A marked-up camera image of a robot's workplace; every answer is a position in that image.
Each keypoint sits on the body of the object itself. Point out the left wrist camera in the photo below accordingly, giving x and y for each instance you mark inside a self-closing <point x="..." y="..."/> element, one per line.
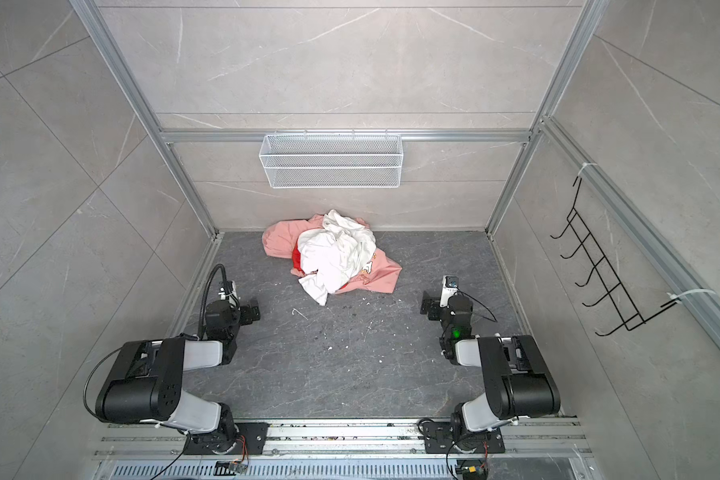
<point x="228" y="293"/>

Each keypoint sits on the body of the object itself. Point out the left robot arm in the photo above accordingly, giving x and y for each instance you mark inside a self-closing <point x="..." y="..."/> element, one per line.
<point x="145" y="385"/>

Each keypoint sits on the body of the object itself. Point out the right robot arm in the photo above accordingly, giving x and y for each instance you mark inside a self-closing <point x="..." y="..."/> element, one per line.
<point x="517" y="382"/>

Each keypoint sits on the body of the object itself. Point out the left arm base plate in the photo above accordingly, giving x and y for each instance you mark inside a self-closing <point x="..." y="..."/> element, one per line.
<point x="247" y="436"/>

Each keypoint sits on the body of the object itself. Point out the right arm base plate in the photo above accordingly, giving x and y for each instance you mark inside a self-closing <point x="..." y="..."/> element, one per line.
<point x="442" y="438"/>

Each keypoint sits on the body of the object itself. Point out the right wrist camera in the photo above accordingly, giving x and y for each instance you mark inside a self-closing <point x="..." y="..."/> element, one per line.
<point x="450" y="287"/>

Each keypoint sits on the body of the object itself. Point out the black wire hook rack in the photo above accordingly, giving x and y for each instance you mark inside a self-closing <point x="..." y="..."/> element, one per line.
<point x="603" y="273"/>

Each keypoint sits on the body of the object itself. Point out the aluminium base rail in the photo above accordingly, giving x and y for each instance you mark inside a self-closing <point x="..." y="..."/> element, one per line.
<point x="544" y="448"/>

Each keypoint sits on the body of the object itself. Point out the white wire mesh basket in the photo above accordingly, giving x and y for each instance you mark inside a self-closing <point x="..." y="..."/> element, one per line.
<point x="335" y="160"/>

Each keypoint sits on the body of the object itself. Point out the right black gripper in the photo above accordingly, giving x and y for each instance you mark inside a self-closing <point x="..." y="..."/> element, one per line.
<point x="430" y="305"/>

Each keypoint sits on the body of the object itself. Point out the aluminium frame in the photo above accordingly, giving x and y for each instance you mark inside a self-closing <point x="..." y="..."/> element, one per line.
<point x="676" y="272"/>

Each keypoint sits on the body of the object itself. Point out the white cloth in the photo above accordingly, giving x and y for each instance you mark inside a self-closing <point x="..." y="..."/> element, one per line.
<point x="332" y="255"/>

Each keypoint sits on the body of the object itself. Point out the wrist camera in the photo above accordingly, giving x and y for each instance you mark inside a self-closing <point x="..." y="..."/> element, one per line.
<point x="228" y="293"/>
<point x="450" y="287"/>

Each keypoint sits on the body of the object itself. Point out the pink cloth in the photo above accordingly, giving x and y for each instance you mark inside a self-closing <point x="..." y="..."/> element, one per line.
<point x="380" y="275"/>

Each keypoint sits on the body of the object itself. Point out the red cloth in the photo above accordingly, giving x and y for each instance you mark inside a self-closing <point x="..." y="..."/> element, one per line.
<point x="296" y="261"/>

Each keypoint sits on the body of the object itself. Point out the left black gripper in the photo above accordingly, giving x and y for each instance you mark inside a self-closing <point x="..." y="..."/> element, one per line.
<point x="249" y="311"/>

